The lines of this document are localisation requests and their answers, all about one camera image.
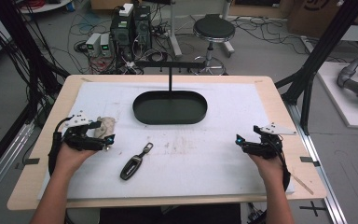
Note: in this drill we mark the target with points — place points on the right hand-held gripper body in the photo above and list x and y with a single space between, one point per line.
265 147

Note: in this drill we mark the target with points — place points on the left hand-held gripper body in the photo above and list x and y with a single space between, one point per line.
80 141

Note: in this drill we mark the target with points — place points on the person's right hand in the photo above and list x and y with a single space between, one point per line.
270 169

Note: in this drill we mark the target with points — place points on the person's left hand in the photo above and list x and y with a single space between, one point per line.
70 161

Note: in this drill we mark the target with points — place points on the beige crumpled cloth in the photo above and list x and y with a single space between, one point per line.
105 126

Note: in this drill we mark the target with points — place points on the black tape strip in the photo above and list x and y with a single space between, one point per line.
307 159
31 161

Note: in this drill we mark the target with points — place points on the white table mat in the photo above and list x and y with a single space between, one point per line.
192 161

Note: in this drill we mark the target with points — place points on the thin wooden stick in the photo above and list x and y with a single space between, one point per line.
303 184

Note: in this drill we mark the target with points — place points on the black oval tray with hanging bar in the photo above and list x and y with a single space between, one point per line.
169 109

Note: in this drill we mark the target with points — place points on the black tape cross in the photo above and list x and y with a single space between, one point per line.
313 208

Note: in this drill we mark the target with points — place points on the grey power supply unit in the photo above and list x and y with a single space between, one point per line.
93 43
105 45

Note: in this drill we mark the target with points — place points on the white floor board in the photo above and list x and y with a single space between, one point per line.
345 105

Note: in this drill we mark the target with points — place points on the black computer tower with white box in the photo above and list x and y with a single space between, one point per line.
121 34

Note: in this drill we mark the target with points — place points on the dark cloth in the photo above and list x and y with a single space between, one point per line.
171 214

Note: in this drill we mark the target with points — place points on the black round stool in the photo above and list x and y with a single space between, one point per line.
214 28

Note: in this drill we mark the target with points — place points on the white stand leg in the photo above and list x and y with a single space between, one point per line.
174 34

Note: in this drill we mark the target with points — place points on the brown cardboard box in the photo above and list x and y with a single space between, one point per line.
310 15

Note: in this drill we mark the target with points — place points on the round white table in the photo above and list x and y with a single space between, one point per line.
46 6

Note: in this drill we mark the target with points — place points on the aluminium rail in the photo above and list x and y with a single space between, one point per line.
3 161
320 180

